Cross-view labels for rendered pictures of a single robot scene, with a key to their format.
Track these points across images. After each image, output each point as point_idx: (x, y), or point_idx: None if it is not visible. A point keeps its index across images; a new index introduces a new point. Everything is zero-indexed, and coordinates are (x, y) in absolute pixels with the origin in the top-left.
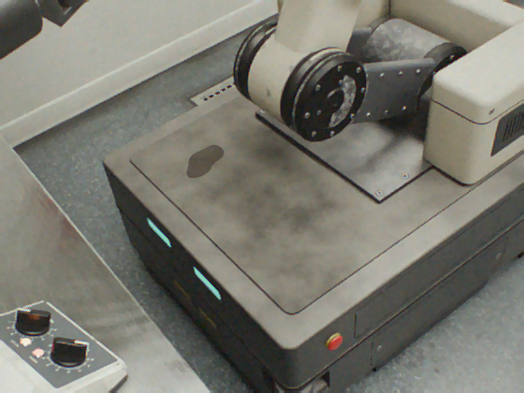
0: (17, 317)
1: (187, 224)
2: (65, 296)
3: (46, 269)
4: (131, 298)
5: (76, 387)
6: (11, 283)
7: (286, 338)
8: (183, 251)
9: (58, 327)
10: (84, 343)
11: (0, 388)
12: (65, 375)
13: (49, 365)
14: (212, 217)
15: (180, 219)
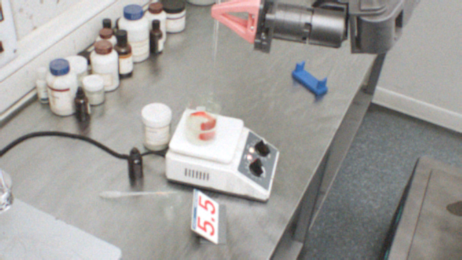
0: (259, 141)
1: (412, 224)
2: (289, 159)
3: (297, 145)
4: (305, 185)
5: (243, 178)
6: (281, 136)
7: None
8: (394, 232)
9: (267, 160)
10: (263, 170)
11: (223, 149)
12: (245, 172)
13: (246, 164)
14: (427, 235)
15: (412, 218)
